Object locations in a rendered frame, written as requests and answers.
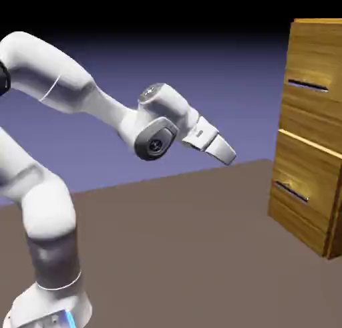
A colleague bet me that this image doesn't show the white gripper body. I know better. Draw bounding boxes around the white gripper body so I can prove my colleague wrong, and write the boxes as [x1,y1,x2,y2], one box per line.
[204,134,238,166]

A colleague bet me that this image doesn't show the light wood cabinet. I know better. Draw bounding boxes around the light wood cabinet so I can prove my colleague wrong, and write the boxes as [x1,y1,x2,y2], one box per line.
[267,17,342,261]

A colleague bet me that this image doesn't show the wood drawer front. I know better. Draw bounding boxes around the wood drawer front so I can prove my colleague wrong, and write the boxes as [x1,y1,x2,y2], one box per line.
[267,129,342,259]
[278,21,342,154]

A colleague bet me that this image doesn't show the dark metal drawer handle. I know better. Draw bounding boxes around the dark metal drawer handle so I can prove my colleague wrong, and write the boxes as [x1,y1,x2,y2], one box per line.
[287,78,329,93]
[274,180,310,204]

